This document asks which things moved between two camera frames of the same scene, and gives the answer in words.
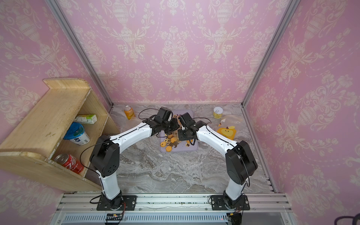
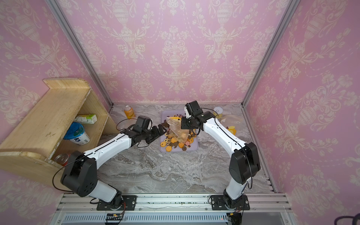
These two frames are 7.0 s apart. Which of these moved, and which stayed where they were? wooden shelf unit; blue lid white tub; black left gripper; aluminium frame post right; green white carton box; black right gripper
Moved: black left gripper; black right gripper
Stayed: blue lid white tub; wooden shelf unit; aluminium frame post right; green white carton box
